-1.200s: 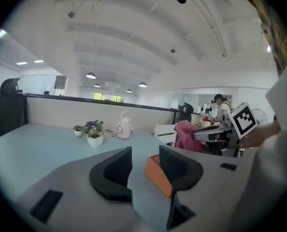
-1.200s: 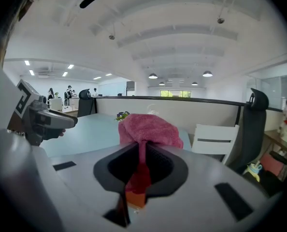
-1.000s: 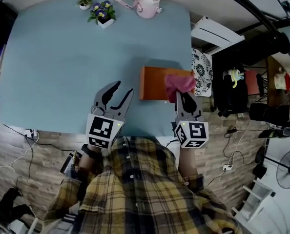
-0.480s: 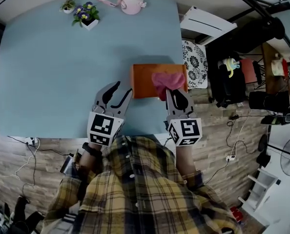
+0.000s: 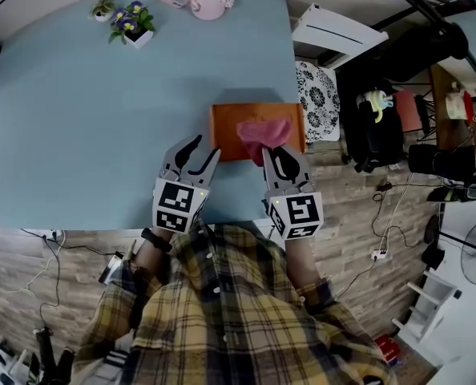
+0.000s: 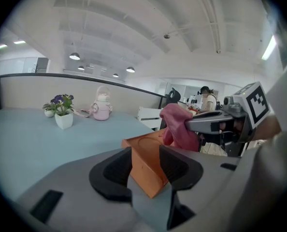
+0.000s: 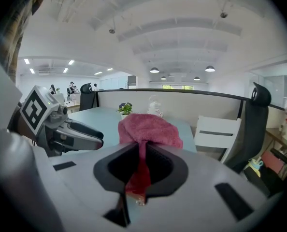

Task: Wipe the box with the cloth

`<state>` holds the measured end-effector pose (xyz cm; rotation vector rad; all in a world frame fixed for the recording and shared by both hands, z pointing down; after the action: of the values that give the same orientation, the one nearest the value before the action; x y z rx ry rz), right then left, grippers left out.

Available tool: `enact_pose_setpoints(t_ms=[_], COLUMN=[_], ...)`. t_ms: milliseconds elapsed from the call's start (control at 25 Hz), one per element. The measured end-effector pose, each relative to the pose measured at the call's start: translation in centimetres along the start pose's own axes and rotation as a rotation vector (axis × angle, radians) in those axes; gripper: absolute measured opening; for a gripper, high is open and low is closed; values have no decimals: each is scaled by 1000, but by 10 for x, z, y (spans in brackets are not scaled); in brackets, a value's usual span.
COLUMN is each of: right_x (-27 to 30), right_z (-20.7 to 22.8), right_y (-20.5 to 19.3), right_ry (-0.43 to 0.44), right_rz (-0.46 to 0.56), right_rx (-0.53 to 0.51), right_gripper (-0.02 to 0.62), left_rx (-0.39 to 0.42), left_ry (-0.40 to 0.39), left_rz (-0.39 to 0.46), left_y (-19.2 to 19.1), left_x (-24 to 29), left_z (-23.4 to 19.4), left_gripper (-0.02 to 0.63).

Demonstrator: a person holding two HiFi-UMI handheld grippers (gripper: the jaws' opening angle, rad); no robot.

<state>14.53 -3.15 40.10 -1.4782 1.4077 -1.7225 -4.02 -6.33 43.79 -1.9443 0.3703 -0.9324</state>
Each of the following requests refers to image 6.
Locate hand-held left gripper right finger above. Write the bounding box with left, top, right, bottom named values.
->
left=158, top=144, right=241, bottom=231

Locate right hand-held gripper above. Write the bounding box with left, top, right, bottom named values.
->
left=185, top=81, right=272, bottom=158

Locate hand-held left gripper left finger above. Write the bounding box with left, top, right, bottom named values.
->
left=15, top=146, right=144, bottom=229

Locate pink cloth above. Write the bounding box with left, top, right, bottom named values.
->
left=159, top=103, right=201, bottom=152

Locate orange box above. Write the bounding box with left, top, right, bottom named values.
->
left=121, top=129, right=173, bottom=199

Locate person's right forearm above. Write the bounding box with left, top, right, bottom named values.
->
left=253, top=114, right=282, bottom=141

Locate black office chair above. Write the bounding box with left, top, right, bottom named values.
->
left=165, top=87, right=182, bottom=105

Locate white slatted bench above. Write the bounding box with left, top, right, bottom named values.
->
left=137, top=106, right=163, bottom=132

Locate pink water bottle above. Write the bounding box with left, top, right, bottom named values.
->
left=73, top=86, right=114, bottom=121

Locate purple flower plant white pot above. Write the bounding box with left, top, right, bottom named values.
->
left=50, top=93, right=75, bottom=130

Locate beige desk partition black rim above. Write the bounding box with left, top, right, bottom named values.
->
left=0, top=72, right=167, bottom=120

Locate small plant round white pot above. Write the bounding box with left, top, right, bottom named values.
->
left=42, top=102, right=57, bottom=118

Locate long ceiling light panel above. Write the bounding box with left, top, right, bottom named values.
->
left=261, top=34, right=277, bottom=61

